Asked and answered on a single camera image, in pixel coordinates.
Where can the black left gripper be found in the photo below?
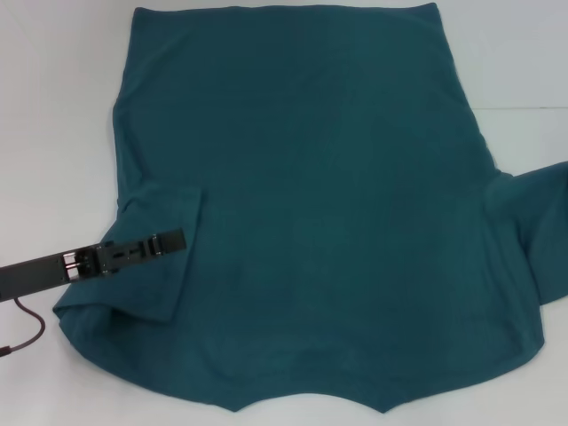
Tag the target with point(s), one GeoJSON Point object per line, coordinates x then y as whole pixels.
{"type": "Point", "coordinates": [35, 273]}

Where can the blue t-shirt with FREE print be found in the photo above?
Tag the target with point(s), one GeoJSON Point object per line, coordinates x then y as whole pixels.
{"type": "Point", "coordinates": [310, 177]}

